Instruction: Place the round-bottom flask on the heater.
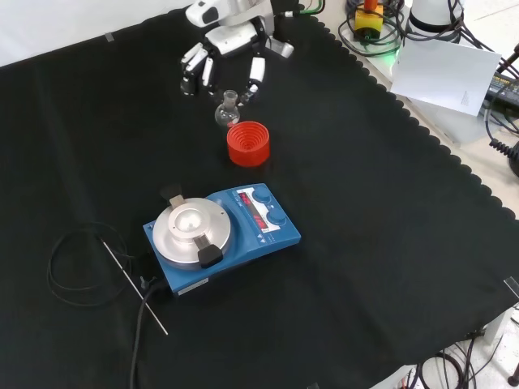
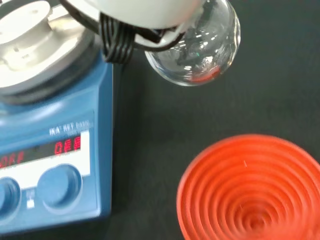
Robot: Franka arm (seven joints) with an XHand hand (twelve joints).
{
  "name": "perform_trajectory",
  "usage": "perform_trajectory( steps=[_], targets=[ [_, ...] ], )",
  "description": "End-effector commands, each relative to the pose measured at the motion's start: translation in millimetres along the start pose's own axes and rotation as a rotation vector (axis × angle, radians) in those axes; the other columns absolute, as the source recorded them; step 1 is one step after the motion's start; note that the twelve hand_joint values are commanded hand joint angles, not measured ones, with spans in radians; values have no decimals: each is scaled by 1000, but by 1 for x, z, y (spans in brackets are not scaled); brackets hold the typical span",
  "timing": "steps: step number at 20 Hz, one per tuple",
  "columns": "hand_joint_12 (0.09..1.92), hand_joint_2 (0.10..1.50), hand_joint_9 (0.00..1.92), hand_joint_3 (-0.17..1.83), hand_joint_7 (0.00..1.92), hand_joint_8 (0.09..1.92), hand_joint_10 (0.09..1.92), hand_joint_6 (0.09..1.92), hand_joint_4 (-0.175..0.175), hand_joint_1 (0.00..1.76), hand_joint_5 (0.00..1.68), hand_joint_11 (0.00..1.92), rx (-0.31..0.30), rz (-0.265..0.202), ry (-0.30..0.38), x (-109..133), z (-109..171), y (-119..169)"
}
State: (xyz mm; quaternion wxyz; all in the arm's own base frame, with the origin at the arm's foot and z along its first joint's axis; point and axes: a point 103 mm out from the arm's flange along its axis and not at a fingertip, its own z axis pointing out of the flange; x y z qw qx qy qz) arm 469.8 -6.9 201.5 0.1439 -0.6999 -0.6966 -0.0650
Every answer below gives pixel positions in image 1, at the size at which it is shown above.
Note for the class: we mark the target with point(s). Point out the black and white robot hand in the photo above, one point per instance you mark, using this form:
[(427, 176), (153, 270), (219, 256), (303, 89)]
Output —
[(231, 38)]

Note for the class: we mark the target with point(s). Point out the blue heater with steel plate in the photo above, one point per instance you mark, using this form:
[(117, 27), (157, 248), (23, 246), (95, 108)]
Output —
[(280, 239)]

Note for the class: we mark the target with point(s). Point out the grey tape piece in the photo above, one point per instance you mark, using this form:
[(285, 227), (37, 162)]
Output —
[(109, 37)]

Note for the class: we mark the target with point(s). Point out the yellow stop button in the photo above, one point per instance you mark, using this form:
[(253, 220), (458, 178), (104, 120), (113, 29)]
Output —
[(368, 22)]

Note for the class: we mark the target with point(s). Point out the black bench cloth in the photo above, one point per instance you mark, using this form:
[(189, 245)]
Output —
[(365, 202)]

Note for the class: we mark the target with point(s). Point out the pale white board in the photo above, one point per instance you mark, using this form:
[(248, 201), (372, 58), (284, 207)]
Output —
[(442, 77)]

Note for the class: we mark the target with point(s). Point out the thin steel probe rod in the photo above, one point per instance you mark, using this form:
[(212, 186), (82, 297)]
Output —
[(134, 285)]

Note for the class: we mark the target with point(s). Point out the black box with yellow label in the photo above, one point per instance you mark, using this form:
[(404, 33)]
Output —
[(503, 87)]

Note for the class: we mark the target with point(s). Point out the clear tape piece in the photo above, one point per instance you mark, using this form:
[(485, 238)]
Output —
[(513, 287)]

